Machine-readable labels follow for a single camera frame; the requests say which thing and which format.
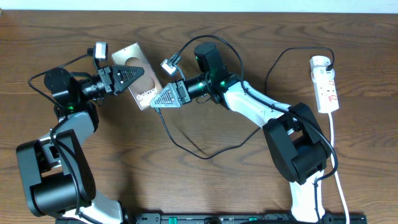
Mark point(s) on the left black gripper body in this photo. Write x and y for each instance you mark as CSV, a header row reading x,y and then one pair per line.
x,y
106,81

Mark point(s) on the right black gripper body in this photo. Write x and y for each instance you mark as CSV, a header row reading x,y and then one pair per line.
x,y
183,91

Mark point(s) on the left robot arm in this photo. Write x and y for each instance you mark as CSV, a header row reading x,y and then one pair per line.
x,y
56,177

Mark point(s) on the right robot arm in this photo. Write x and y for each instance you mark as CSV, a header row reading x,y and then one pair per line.
x,y
298,147

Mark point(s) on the white USB charger plug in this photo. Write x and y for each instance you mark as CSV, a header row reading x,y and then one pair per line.
x,y
321,66

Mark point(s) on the white power strip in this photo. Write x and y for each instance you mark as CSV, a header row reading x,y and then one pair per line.
x,y
325,90

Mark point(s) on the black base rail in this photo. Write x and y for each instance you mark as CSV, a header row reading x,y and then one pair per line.
x,y
279,216

